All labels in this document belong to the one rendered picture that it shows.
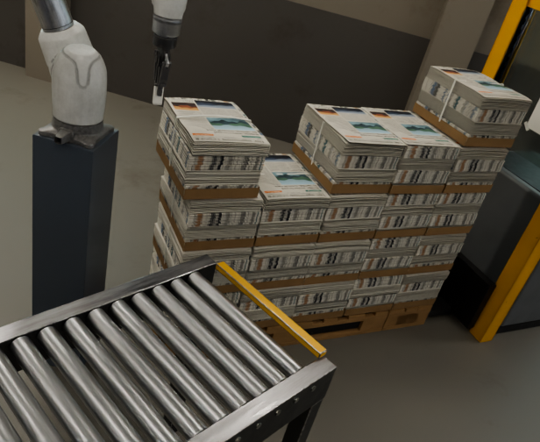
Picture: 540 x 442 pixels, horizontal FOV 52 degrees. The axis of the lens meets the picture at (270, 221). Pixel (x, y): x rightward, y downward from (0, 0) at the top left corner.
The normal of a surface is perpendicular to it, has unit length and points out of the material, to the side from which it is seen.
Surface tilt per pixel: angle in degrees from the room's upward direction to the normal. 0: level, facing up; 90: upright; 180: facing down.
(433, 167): 90
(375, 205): 90
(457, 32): 90
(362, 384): 0
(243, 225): 90
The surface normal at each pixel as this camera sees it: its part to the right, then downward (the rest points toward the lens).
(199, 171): 0.40, 0.55
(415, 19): -0.17, 0.48
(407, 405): 0.22, -0.83
